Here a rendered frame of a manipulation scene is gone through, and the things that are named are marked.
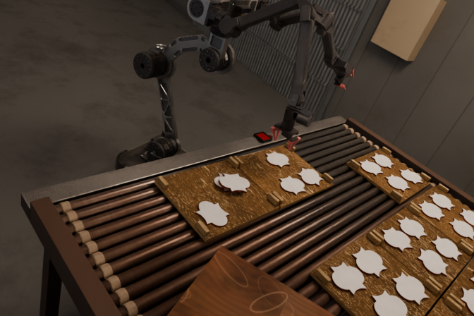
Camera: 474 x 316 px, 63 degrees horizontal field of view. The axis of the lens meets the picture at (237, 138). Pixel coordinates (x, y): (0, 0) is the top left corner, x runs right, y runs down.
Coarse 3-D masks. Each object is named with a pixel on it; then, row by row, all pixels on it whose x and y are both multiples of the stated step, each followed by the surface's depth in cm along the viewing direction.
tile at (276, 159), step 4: (268, 156) 195; (272, 156) 196; (276, 156) 198; (280, 156) 199; (284, 156) 200; (268, 160) 192; (272, 160) 193; (276, 160) 194; (280, 160) 195; (284, 160) 196; (272, 164) 191; (276, 164) 191; (280, 164) 192; (284, 164) 193; (288, 164) 195; (280, 168) 191
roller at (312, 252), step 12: (384, 204) 196; (396, 204) 202; (372, 216) 184; (348, 228) 170; (360, 228) 176; (324, 240) 161; (336, 240) 162; (312, 252) 151; (324, 252) 155; (288, 264) 143; (300, 264) 144; (276, 276) 135; (288, 276) 140
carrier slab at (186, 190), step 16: (224, 160) 182; (176, 176) 162; (192, 176) 165; (208, 176) 168; (240, 176) 175; (176, 192) 154; (192, 192) 157; (208, 192) 160; (256, 192) 169; (176, 208) 148; (192, 208) 149; (224, 208) 154; (240, 208) 157; (256, 208) 160; (272, 208) 163; (192, 224) 142; (240, 224) 149; (208, 240) 139
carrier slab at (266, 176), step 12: (252, 156) 192; (264, 156) 196; (288, 156) 203; (240, 168) 181; (252, 168) 184; (264, 168) 187; (276, 168) 190; (288, 168) 193; (300, 168) 197; (312, 168) 200; (252, 180) 176; (264, 180) 178; (276, 180) 182; (300, 180) 188; (324, 180) 194; (264, 192) 172; (276, 192) 174; (312, 192) 182; (288, 204) 170
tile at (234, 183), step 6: (228, 174) 169; (222, 180) 164; (228, 180) 165; (234, 180) 167; (240, 180) 168; (246, 180) 169; (222, 186) 162; (228, 186) 162; (234, 186) 163; (240, 186) 164; (246, 186) 166; (246, 192) 163
